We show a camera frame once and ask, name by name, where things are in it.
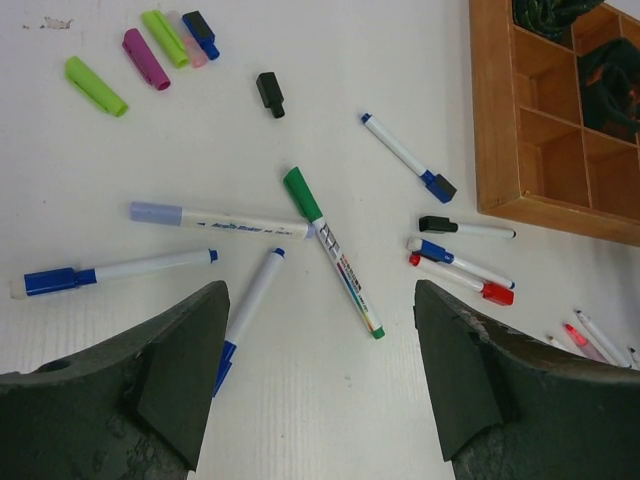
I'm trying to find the blue capped whiteboard marker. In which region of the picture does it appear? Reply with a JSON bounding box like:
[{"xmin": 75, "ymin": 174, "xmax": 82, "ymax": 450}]
[{"xmin": 574, "ymin": 310, "xmax": 632, "ymax": 368}]

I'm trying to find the pink highlighter pen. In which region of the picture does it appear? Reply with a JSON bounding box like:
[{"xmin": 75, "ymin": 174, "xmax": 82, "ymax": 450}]
[{"xmin": 563, "ymin": 323, "xmax": 609, "ymax": 364}]

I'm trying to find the magenta pen cap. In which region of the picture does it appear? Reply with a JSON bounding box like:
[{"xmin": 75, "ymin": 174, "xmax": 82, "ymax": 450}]
[{"xmin": 122, "ymin": 28, "xmax": 171, "ymax": 91}]

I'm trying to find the magenta capped marker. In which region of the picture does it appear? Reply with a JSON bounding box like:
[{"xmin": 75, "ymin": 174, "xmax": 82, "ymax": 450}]
[{"xmin": 628, "ymin": 347, "xmax": 640, "ymax": 370}]

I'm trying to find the clear highlighter cap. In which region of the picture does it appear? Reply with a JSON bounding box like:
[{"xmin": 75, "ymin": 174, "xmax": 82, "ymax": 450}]
[{"xmin": 165, "ymin": 11, "xmax": 208, "ymax": 68}]

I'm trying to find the light green pen cap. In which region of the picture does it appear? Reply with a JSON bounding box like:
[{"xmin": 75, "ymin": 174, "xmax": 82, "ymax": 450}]
[{"xmin": 141, "ymin": 10, "xmax": 189, "ymax": 68}]

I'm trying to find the white marker dark blue cap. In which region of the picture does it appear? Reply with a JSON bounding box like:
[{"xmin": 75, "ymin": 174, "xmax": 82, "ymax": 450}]
[{"xmin": 360, "ymin": 113, "xmax": 457, "ymax": 204}]

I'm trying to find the orange wooden compartment tray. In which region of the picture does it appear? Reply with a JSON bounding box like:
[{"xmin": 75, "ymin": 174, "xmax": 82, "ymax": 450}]
[{"xmin": 469, "ymin": 1, "xmax": 639, "ymax": 246}]

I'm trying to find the white marker red cap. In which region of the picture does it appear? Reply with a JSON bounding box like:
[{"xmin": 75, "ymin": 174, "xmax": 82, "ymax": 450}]
[{"xmin": 408, "ymin": 254, "xmax": 514, "ymax": 306}]

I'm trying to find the black pen cap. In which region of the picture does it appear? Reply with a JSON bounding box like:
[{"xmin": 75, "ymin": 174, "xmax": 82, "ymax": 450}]
[{"xmin": 256, "ymin": 72, "xmax": 285, "ymax": 119}]

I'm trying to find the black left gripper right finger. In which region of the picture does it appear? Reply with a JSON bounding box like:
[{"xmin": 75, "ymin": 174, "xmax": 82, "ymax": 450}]
[{"xmin": 414, "ymin": 280, "xmax": 639, "ymax": 479}]

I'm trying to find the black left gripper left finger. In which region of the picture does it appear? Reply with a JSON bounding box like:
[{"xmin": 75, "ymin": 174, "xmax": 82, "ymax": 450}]
[{"xmin": 1, "ymin": 281, "xmax": 230, "ymax": 479}]

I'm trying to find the blue pen cap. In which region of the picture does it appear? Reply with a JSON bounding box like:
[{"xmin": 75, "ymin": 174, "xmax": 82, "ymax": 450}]
[{"xmin": 182, "ymin": 10, "xmax": 220, "ymax": 60}]

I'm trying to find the lavender capped white pen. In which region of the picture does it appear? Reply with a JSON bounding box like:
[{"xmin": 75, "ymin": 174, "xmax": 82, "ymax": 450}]
[{"xmin": 129, "ymin": 201, "xmax": 315, "ymax": 240}]

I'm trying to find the dark green capped marker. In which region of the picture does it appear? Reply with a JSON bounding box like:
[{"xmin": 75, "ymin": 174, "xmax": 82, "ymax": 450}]
[{"xmin": 283, "ymin": 167, "xmax": 385, "ymax": 340}]

